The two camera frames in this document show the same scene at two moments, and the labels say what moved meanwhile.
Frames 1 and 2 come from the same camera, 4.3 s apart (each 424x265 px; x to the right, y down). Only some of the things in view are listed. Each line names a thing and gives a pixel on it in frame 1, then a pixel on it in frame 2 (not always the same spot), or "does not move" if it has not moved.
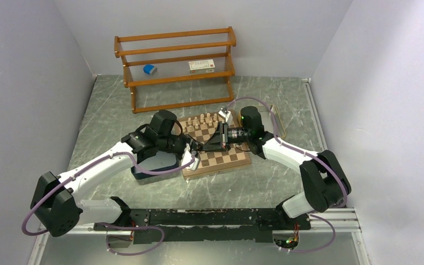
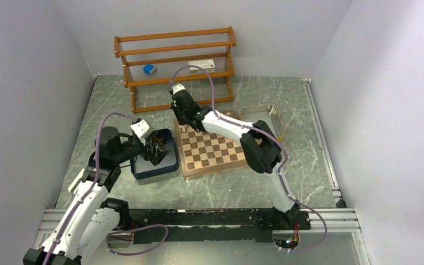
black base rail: (248, 225) does not move
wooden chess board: (200, 127) does not move
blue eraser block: (149, 69) does not move
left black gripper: (193, 143) -> (155, 155)
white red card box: (201, 66) does not move
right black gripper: (219, 141) -> (175, 109)
